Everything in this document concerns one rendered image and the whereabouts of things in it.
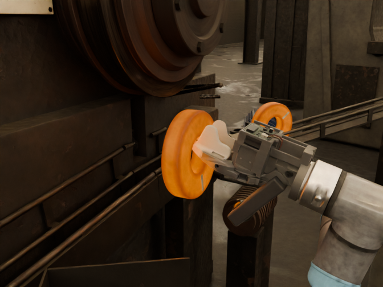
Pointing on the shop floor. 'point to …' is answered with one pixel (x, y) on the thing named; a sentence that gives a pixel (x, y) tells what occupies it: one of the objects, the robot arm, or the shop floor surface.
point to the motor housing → (245, 242)
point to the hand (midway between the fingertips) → (191, 143)
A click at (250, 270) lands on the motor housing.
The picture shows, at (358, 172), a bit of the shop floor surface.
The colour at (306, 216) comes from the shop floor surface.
